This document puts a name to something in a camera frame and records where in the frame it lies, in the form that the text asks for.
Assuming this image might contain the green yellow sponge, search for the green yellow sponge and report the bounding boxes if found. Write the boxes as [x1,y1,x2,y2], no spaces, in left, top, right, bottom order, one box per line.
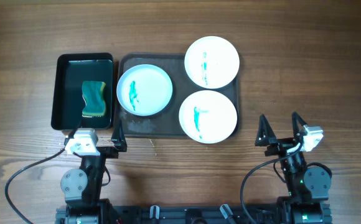
[82,81,106,118]

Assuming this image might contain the black water basin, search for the black water basin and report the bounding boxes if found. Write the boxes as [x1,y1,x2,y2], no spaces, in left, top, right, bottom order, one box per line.
[51,52,116,131]

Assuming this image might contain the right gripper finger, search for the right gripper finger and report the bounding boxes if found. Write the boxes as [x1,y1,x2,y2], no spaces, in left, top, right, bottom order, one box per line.
[292,111,307,137]
[255,114,276,146]

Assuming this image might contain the white plate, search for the white plate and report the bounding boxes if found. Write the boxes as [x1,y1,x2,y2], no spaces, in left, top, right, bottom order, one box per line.
[116,64,173,116]
[184,36,240,89]
[179,90,238,144]

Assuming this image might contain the dark brown serving tray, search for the dark brown serving tray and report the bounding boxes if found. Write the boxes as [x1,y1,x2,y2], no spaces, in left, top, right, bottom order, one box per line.
[113,52,240,139]

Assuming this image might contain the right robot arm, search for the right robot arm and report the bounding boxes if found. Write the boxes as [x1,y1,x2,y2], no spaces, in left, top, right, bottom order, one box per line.
[255,112,332,223]

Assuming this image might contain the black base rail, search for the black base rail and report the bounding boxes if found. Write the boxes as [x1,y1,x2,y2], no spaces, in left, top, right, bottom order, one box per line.
[55,203,333,224]

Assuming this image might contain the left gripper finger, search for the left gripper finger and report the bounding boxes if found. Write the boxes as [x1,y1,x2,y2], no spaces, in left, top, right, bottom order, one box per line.
[67,123,82,139]
[111,120,128,152]

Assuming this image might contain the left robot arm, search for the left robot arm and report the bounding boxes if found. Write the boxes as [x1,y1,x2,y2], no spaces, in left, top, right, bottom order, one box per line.
[55,121,127,224]

